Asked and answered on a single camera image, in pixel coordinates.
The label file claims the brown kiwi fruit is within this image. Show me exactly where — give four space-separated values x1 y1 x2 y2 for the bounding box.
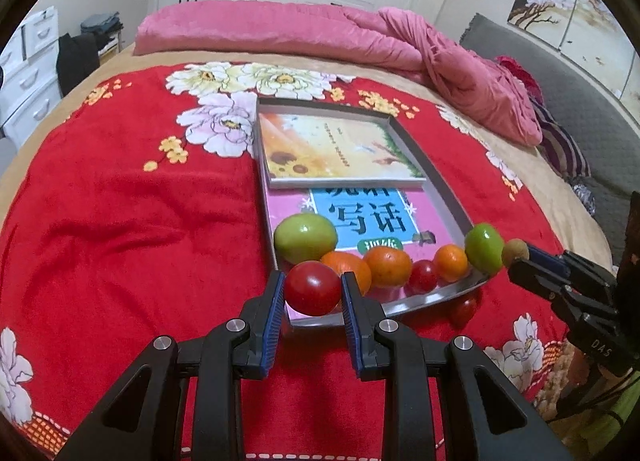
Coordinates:
501 239 530 268

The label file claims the orange mandarin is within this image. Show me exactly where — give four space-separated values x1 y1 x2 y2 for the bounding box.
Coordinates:
363 247 412 289
433 244 470 283
320 251 372 295

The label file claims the red cherry tomato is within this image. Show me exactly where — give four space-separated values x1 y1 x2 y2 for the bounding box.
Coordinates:
448 295 477 329
407 259 438 293
284 261 342 317

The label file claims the small green apple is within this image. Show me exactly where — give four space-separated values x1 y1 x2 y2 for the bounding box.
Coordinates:
464 222 504 277

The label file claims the large green apple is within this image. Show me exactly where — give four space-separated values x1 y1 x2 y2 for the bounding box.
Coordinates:
273 213 338 265

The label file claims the beige bed sheet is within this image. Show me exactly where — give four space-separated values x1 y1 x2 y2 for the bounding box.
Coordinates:
1 46 612 269

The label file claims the striped purple pillow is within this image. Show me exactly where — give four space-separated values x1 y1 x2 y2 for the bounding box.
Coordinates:
494 54 592 182

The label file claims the pink exercise book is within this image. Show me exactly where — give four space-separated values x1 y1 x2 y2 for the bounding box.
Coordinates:
264 186 464 317

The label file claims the grey bed headboard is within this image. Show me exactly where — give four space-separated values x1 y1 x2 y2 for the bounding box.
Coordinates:
460 13 640 263

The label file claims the grey metal tray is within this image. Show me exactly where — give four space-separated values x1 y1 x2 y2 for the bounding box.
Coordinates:
252 96 492 329

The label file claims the red floral blanket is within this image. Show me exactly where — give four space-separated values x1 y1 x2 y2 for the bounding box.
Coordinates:
1 64 566 460

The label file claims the pink quilt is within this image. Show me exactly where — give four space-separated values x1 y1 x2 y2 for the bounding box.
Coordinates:
134 0 542 147

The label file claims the yellow sunflower book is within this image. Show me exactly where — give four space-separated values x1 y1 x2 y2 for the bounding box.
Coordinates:
258 112 426 190

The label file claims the white drawer cabinet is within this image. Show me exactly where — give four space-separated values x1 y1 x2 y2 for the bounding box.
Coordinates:
0 7 61 149

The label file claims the black bag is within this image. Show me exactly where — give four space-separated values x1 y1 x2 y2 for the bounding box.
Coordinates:
56 33 100 97

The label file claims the floral wall painting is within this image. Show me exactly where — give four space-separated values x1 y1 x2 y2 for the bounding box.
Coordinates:
508 0 634 99

